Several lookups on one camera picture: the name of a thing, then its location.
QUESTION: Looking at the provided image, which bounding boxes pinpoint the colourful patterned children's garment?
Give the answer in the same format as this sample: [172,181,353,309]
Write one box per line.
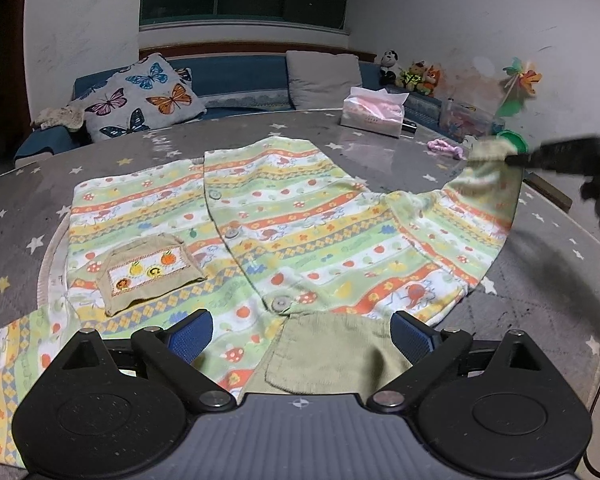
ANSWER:
[0,136,521,466]

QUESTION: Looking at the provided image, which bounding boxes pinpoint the green plastic bowl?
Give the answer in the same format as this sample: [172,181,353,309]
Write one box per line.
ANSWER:
[496,129,529,154]

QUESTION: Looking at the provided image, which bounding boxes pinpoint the colourful paper pinwheel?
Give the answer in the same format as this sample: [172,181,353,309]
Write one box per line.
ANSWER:
[496,58,543,118]

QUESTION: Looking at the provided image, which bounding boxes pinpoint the grey star pattern table cover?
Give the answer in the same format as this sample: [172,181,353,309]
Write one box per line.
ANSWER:
[0,110,600,402]

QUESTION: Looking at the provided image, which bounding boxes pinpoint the pink hair scrunchie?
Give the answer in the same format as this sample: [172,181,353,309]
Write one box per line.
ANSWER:
[427,139,465,160]

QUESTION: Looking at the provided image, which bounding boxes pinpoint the orange and green plush toys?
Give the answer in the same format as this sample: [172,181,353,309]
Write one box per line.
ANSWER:
[396,61,441,96]

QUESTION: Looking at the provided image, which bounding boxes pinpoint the panda plush toy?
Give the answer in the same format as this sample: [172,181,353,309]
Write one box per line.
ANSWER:
[379,50,400,87]

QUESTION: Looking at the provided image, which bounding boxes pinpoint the pink tissue box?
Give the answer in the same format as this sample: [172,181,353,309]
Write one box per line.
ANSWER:
[340,87,410,138]

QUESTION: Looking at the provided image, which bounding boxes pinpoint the crumpled cream cloth on sofa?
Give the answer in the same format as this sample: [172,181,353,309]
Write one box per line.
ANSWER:
[31,105,85,132]

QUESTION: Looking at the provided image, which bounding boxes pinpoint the butterfly print pillow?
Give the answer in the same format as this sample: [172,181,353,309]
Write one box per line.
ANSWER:
[74,53,206,143]

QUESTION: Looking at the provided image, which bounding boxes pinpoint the blue sofa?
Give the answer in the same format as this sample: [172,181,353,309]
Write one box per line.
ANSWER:
[14,54,443,167]

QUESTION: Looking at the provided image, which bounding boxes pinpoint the plain grey cushion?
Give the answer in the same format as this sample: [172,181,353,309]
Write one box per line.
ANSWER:
[286,50,362,110]

